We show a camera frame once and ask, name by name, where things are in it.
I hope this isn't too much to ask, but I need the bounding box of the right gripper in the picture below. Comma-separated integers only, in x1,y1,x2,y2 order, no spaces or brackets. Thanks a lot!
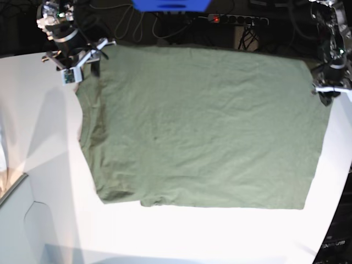
52,29,101,78

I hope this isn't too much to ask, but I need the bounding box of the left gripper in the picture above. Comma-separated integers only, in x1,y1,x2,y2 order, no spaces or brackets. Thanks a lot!
312,62,349,106

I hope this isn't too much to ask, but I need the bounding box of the green t-shirt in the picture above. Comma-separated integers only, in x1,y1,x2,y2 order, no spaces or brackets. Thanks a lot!
76,46,330,210

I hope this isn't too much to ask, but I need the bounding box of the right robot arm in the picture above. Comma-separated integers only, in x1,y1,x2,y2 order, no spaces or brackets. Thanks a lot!
36,1,107,85

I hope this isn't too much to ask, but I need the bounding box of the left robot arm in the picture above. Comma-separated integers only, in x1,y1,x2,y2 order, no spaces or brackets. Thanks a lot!
311,1,351,107

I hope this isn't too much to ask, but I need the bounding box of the black power strip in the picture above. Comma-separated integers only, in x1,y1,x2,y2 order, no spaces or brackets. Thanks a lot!
207,14,270,26

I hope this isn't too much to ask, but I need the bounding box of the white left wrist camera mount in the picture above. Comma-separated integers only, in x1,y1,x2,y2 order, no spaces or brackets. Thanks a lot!
312,86,351,101

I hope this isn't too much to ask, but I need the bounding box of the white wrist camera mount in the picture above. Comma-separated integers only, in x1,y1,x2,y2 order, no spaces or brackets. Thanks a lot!
41,38,118,86
312,86,351,101

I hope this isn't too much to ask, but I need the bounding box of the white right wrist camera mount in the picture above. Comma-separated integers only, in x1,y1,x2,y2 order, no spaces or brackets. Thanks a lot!
41,38,118,86

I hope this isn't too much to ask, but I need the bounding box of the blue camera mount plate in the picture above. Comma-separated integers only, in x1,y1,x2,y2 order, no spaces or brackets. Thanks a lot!
132,0,211,12

